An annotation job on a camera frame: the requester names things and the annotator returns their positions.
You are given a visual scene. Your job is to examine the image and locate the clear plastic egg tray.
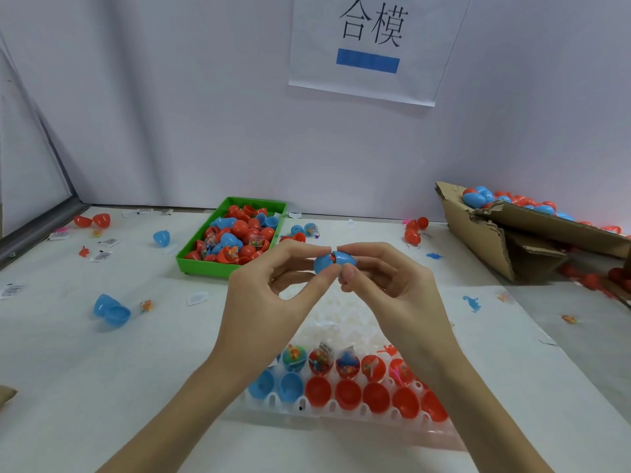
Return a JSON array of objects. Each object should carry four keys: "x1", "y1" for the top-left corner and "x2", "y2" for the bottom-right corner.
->
[{"x1": 241, "y1": 249, "x2": 469, "y2": 449}]

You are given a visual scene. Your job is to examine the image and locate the small capsule cluster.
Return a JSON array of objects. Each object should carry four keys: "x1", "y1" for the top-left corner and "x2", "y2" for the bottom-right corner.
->
[{"x1": 281, "y1": 222, "x2": 321, "y2": 242}]

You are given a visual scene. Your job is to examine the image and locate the grey metal rail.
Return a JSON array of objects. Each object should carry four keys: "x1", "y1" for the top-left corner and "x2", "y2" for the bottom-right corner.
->
[{"x1": 0, "y1": 200, "x2": 88, "y2": 267}]

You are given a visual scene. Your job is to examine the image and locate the cardboard box of capsules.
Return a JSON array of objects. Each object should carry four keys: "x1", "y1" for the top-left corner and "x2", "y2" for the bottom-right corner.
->
[{"x1": 434, "y1": 181, "x2": 631, "y2": 284}]

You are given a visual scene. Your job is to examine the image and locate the pile of finished eggs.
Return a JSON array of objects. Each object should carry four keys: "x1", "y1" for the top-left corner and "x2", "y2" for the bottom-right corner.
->
[{"x1": 461, "y1": 185, "x2": 631, "y2": 233}]

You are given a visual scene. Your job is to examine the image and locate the person's left forearm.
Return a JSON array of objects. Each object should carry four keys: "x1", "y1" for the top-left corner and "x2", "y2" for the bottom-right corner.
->
[{"x1": 99, "y1": 354, "x2": 277, "y2": 473}]

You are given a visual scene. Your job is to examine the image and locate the clear triangular panel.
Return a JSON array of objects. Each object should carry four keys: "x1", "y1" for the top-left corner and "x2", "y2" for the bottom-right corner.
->
[{"x1": 0, "y1": 54, "x2": 75, "y2": 237}]

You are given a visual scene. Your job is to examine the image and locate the person's right hand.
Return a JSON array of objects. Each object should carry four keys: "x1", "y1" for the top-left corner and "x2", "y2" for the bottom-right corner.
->
[{"x1": 338, "y1": 241, "x2": 465, "y2": 382}]

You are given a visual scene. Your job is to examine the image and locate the green plastic tray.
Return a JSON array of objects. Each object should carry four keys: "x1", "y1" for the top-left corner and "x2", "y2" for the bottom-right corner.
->
[{"x1": 176, "y1": 196, "x2": 288, "y2": 279}]

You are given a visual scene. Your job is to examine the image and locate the white paper sign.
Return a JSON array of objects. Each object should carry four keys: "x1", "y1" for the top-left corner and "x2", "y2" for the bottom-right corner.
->
[{"x1": 289, "y1": 0, "x2": 475, "y2": 107}]

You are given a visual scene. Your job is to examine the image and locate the person's left hand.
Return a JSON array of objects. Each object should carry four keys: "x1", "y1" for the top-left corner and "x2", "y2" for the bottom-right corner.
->
[{"x1": 209, "y1": 239, "x2": 342, "y2": 385}]

